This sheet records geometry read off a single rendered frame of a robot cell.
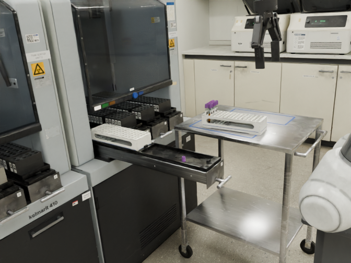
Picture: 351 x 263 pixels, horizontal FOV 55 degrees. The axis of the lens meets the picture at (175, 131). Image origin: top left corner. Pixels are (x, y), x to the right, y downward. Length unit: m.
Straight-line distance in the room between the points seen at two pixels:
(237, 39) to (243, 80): 0.43
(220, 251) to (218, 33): 3.02
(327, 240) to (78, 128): 1.06
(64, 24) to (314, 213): 1.12
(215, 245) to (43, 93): 1.36
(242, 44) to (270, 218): 2.17
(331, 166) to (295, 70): 2.59
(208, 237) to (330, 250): 1.09
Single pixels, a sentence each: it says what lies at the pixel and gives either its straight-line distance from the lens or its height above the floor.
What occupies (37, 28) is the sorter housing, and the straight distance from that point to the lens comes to 1.40.
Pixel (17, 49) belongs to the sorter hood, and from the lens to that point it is 1.34.
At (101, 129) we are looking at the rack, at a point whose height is 0.86.
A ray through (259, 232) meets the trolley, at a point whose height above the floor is 0.28.
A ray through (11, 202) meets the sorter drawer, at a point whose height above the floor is 0.78.
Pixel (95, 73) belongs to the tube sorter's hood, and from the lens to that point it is 1.55.
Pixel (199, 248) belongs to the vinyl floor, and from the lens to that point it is 2.17.
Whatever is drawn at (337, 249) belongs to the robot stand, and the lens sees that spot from 1.29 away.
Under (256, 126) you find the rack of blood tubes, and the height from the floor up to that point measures 0.86.
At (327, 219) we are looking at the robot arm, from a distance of 0.96.
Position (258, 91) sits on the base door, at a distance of 3.67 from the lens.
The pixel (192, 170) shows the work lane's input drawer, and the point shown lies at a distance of 1.28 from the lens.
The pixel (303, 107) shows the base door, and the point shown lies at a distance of 3.55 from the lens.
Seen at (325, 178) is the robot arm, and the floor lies 0.94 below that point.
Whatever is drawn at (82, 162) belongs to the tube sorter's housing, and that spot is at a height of 0.75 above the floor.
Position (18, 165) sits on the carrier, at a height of 0.86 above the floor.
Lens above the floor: 1.38
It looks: 20 degrees down
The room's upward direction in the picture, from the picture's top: 4 degrees counter-clockwise
